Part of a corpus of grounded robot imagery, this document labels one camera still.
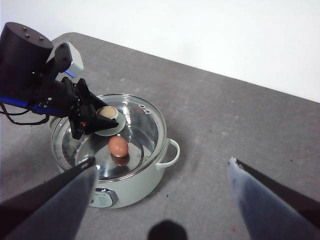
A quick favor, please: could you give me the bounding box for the black cable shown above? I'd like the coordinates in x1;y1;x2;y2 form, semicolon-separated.
0;102;51;126

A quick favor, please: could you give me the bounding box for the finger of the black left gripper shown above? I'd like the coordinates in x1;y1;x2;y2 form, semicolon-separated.
68;107;120;141
75;78;111;114

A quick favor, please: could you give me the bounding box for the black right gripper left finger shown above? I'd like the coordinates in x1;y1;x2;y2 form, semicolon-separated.
0;155;98;240

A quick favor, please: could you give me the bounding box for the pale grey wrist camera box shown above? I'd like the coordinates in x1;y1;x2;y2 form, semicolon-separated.
46;41;85;79

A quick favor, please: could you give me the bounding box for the glass lid with green knob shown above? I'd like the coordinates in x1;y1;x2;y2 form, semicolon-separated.
51;93;168;180

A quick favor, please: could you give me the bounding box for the green electric cooking pot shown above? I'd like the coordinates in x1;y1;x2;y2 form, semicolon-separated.
49;93;181;210

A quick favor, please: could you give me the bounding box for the brown egg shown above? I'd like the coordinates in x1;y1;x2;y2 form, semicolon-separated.
107;135;130;158

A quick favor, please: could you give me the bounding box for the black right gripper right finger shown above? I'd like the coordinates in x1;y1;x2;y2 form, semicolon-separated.
227;156;320;240

